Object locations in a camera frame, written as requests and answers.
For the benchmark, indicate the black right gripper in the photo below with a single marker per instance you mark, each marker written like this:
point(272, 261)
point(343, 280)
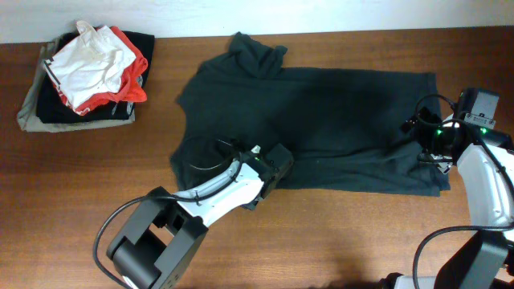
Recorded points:
point(441, 161)

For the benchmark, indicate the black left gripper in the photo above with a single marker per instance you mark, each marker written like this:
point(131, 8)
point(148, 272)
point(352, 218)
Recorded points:
point(254, 204)

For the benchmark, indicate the dark green t-shirt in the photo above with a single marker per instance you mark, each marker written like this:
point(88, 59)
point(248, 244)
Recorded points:
point(343, 127)

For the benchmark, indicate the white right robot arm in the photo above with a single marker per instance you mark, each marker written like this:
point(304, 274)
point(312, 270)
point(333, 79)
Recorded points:
point(486, 167)

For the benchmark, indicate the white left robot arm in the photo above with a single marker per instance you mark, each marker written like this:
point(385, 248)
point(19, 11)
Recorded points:
point(161, 236)

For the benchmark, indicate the red folded garment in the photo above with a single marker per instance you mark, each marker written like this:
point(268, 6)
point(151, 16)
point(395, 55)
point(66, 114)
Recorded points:
point(101, 67)

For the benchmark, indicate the white folded garment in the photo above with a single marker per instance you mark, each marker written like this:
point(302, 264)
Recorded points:
point(90, 64)

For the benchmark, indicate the black folded garment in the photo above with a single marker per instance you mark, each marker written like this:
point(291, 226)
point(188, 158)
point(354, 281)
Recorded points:
point(51, 106)

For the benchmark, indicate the grey folded garment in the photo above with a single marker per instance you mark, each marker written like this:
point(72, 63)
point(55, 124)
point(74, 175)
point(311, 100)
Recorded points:
point(29, 122)

